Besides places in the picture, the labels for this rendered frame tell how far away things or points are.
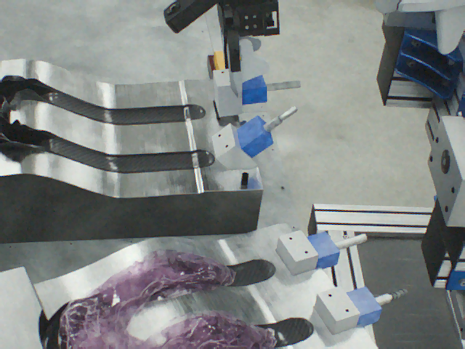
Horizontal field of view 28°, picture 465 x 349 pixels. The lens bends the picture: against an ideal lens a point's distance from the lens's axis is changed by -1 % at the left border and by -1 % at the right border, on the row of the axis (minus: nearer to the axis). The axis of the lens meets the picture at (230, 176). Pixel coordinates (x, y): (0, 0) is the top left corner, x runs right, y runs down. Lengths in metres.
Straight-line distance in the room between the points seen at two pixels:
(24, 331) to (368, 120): 1.99
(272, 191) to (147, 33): 0.46
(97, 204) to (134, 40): 0.51
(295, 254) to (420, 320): 0.90
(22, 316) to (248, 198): 0.39
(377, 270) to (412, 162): 0.70
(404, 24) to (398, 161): 1.17
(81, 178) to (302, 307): 0.35
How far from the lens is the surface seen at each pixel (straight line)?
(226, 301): 1.20
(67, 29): 1.78
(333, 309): 1.20
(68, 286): 1.21
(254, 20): 1.35
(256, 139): 1.32
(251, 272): 1.27
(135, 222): 1.34
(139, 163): 1.36
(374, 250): 2.24
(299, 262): 1.25
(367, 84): 3.10
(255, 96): 1.42
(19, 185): 1.28
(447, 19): 0.69
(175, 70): 1.68
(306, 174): 2.71
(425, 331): 2.11
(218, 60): 1.65
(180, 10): 1.33
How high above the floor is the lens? 1.79
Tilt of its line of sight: 42 degrees down
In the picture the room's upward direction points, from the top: 7 degrees clockwise
